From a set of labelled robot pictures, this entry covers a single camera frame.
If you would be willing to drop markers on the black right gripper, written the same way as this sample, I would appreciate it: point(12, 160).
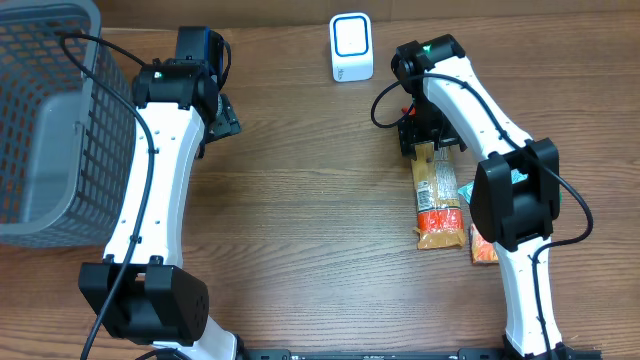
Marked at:
point(430, 138)

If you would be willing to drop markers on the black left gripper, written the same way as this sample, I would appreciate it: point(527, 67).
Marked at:
point(226, 122)

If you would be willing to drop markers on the teal snack packet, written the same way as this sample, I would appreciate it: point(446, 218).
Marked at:
point(467, 190)

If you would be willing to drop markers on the long orange noodle package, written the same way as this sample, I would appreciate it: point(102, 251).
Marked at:
point(440, 220)

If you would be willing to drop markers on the small orange box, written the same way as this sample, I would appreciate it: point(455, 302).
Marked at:
point(482, 252)

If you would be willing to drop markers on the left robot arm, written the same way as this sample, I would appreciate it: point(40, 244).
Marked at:
point(140, 290)

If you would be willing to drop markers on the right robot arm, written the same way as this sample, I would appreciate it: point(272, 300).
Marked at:
point(516, 191)

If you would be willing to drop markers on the white barcode scanner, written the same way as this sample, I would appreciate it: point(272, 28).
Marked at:
point(351, 47)

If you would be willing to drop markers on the grey plastic mesh basket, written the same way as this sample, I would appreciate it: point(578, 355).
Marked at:
point(66, 144)

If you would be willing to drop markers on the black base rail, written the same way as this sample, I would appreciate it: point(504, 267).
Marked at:
point(461, 354)

